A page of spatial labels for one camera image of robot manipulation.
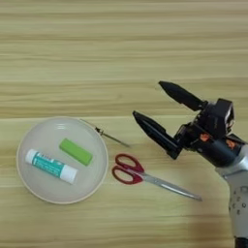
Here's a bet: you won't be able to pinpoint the beige round plate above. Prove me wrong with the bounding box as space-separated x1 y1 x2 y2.
15 115 109 205

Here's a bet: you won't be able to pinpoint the thin metal pointed tool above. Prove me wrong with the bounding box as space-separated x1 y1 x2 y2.
80 118 131 148

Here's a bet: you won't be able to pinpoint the green rectangular eraser block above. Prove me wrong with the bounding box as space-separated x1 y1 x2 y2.
58 138 94 168

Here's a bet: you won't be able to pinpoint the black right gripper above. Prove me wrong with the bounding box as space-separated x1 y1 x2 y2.
132 80 248 169

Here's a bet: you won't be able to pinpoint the white teal glue stick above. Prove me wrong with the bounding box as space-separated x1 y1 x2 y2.
24 148 79 185

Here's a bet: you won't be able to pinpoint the red handled scissors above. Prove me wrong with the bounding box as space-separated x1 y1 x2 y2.
111 153 203 202

